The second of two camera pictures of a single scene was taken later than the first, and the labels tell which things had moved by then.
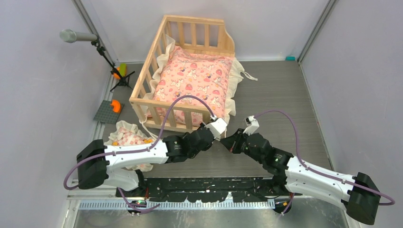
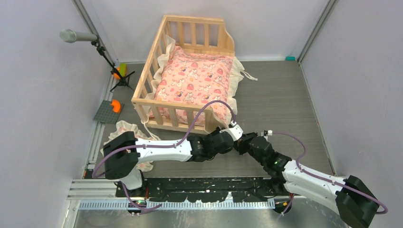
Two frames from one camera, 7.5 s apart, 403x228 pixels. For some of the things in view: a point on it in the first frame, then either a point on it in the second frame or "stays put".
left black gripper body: (201, 124) to (218, 129)
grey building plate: (106, 114) stays put
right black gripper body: (240, 145) stays put
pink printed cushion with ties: (203, 81) stays put
